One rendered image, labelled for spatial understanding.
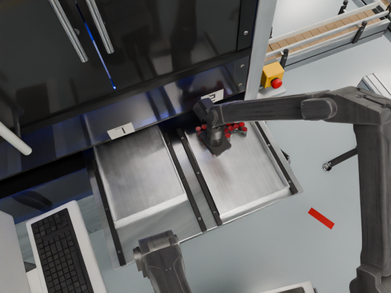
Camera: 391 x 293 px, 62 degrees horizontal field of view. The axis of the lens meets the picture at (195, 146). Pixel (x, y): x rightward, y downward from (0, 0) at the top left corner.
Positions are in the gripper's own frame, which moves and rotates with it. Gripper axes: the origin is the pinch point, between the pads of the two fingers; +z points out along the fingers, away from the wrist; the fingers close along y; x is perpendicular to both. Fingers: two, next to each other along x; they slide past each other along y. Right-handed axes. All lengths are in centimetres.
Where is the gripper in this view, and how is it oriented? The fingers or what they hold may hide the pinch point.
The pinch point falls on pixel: (214, 150)
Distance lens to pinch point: 117.4
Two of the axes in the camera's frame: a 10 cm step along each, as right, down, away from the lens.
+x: -8.1, 5.4, -2.2
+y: -5.8, -7.2, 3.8
